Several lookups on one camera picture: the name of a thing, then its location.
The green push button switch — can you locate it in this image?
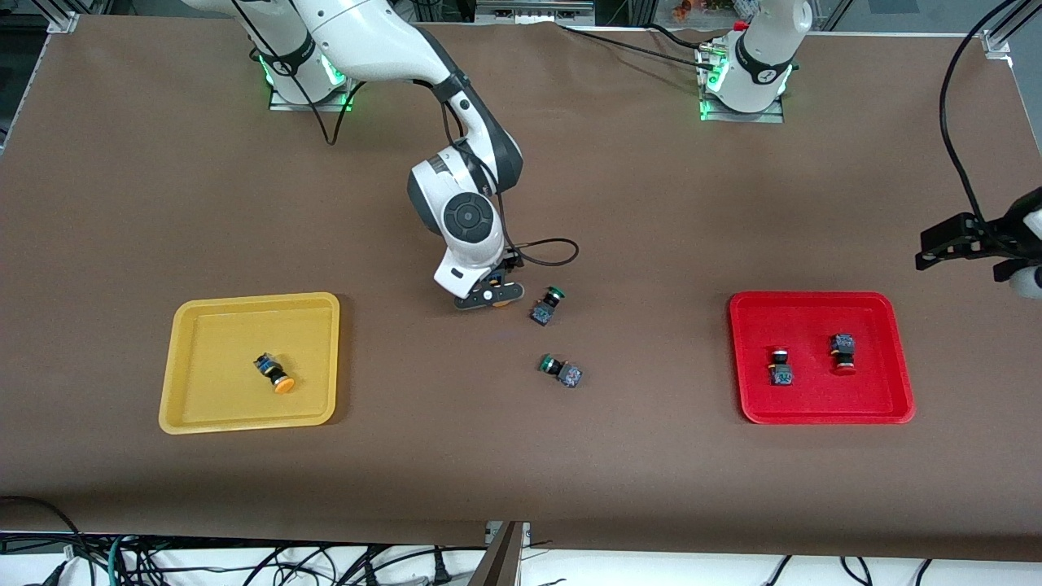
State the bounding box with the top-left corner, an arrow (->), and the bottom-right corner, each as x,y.
530,286 -> 567,327
539,354 -> 584,389

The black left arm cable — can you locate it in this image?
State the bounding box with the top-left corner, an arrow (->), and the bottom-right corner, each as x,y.
939,0 -> 1020,227

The black cable on table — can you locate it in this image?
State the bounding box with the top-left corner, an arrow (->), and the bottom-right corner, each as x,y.
560,23 -> 719,72

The black power plug cable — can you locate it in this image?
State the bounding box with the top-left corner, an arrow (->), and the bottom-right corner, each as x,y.
422,544 -> 455,586

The brown table cover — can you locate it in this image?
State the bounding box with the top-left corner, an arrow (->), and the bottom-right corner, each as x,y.
0,16 -> 1042,562

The red plastic tray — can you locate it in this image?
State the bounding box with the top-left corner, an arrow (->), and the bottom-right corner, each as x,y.
729,291 -> 917,426

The black looping floor cable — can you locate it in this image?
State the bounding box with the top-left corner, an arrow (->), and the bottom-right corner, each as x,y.
0,495 -> 84,586

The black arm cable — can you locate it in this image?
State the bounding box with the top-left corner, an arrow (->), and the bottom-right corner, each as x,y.
232,0 -> 580,267
939,0 -> 1020,227

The white bracket under table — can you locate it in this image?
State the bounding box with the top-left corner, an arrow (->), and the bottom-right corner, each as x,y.
485,521 -> 532,548

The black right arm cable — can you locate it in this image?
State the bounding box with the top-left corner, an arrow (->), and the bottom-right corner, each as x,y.
232,0 -> 580,267

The yellow plastic tray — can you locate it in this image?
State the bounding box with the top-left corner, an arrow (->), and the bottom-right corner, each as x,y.
158,291 -> 341,435

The metal table support beam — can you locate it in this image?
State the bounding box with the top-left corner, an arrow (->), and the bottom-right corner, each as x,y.
467,521 -> 527,586

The aluminium corner post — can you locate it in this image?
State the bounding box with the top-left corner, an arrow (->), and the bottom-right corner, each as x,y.
981,0 -> 1042,59

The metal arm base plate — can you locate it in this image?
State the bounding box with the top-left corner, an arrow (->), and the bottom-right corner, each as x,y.
267,37 -> 357,113
698,41 -> 787,125

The aluminium frame profile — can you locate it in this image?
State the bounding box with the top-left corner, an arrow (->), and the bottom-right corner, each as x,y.
475,0 -> 597,27

